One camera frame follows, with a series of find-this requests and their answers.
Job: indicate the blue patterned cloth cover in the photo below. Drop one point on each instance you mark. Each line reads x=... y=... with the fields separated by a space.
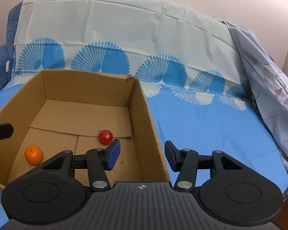
x=195 y=85

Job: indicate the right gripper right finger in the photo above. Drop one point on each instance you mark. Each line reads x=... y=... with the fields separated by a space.
x=224 y=187

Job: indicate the red cherry tomato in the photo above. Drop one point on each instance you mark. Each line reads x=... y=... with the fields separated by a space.
x=105 y=137

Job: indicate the brown cardboard box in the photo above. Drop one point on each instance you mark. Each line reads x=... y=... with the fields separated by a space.
x=60 y=110

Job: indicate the pale grey floral sheet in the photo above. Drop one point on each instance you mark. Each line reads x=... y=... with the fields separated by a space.
x=269 y=85

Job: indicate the small orange mandarin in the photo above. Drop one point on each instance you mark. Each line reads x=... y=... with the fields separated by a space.
x=34 y=155

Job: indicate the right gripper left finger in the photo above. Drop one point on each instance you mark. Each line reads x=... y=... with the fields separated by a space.
x=60 y=186

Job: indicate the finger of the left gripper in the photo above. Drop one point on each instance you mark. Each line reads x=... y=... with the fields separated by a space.
x=6 y=131

